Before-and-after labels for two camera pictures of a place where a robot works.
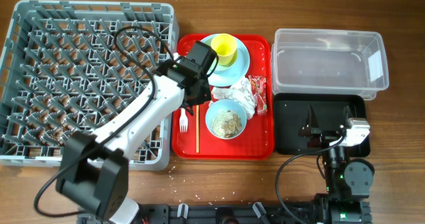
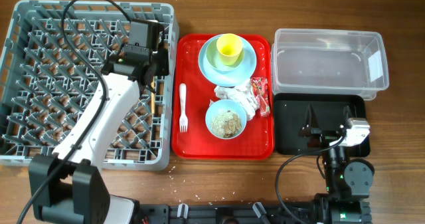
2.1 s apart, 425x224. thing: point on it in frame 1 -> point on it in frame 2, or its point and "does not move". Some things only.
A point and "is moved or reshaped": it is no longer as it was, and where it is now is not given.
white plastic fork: [183, 121] does not move
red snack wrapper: [259, 89] does not move
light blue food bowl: [226, 119] does not move
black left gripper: [206, 96] -> [164, 68]
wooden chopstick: [198, 127] is moved or reshaped
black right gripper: [323, 137] does not move
